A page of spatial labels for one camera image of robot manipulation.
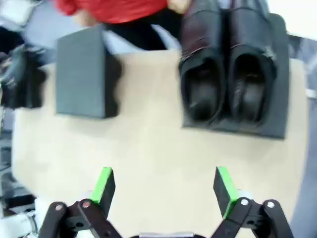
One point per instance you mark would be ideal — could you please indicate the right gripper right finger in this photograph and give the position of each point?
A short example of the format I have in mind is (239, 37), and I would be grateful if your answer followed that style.
(237, 210)

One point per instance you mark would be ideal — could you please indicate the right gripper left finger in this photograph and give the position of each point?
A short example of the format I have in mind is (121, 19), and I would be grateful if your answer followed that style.
(94, 210)

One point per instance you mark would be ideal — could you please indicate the smooth black leather shoe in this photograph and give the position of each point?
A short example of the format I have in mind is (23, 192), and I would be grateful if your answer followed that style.
(250, 74)

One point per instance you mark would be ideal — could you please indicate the smooth dark brown leather shoe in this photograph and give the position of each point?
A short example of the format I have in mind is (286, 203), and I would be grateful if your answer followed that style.
(200, 74)

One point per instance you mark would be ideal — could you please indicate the person's black trousers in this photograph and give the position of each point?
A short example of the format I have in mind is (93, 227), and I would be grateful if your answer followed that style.
(138, 37)

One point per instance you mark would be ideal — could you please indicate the red-shirted person's torso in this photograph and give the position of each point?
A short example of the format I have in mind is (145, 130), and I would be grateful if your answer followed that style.
(123, 10)

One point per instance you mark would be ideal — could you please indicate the person's bare hand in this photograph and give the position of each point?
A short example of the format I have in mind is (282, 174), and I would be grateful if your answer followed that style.
(180, 5)

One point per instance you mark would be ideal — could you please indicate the white clutter beside table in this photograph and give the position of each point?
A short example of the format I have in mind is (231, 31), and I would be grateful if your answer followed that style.
(17, 223)

